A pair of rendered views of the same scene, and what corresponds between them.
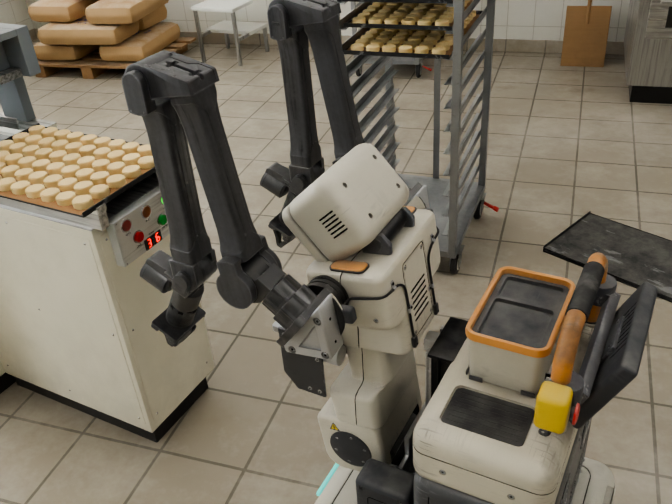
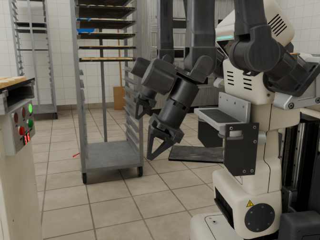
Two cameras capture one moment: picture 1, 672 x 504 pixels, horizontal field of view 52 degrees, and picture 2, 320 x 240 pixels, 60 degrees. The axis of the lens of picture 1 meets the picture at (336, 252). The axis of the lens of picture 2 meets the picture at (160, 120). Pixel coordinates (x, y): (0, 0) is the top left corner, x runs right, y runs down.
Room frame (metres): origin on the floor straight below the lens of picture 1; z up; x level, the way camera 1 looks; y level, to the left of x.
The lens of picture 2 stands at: (0.67, 0.75, 1.01)
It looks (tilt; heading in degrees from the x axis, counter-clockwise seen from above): 14 degrees down; 320
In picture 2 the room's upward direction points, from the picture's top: straight up
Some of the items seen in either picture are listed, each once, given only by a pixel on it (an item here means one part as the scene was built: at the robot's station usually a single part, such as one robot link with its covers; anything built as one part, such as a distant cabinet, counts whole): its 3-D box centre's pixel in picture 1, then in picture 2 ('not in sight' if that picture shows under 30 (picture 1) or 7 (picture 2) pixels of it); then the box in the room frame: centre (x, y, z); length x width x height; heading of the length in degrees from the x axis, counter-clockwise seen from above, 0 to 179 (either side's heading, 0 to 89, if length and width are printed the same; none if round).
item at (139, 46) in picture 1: (141, 41); not in sight; (5.84, 1.47, 0.19); 0.72 x 0.42 x 0.15; 164
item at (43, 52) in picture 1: (78, 40); not in sight; (6.02, 2.04, 0.19); 0.72 x 0.42 x 0.15; 162
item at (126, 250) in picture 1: (144, 223); (19, 125); (1.70, 0.53, 0.77); 0.24 x 0.04 x 0.14; 150
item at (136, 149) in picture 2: (462, 195); (130, 140); (2.67, -0.57, 0.24); 0.64 x 0.03 x 0.03; 156
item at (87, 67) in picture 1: (112, 56); not in sight; (5.93, 1.76, 0.06); 1.20 x 0.80 x 0.11; 72
